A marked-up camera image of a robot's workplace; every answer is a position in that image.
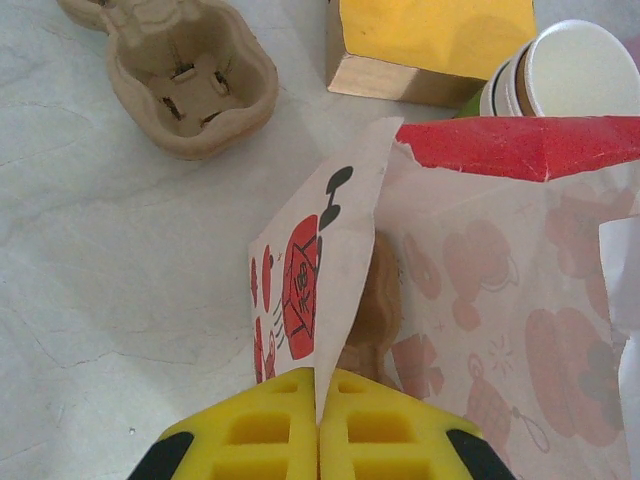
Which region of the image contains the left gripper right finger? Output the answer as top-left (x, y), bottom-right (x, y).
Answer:
top-left (318, 367), bottom-right (519, 480)

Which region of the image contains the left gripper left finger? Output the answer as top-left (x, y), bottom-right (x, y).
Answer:
top-left (127, 367), bottom-right (321, 480)

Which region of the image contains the brown pulp cup carrier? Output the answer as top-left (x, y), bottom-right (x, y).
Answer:
top-left (57, 0), bottom-right (280, 162)
top-left (342, 232), bottom-right (404, 391)

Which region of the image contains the red printed paper bag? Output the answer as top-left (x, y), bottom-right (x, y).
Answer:
top-left (247, 113), bottom-right (640, 480)

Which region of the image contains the yellow topped cardboard box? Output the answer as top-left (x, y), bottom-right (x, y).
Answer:
top-left (325, 0), bottom-right (539, 109)

